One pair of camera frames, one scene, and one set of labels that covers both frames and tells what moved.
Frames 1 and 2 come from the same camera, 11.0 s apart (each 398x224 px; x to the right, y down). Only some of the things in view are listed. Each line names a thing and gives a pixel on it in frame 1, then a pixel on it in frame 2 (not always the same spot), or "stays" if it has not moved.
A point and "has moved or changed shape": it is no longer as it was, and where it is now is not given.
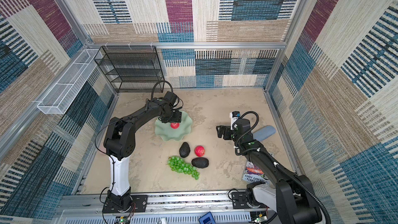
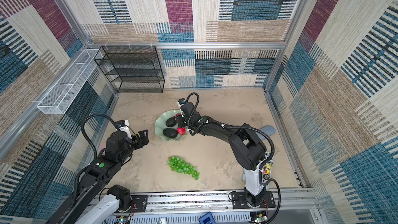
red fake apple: [174, 126] has moved or changed shape
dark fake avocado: [184, 150] has moved or changed shape
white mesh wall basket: [60, 96] stays
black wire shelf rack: [132, 69] stays
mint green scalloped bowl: [166, 133] stays
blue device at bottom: [208, 218] stays
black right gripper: [227, 129] -> [180, 119]
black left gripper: [178, 117] -> [144, 138]
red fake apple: [199, 151] -> [181, 130]
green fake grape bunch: [176, 164] stays
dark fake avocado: [200, 163] -> [170, 133]
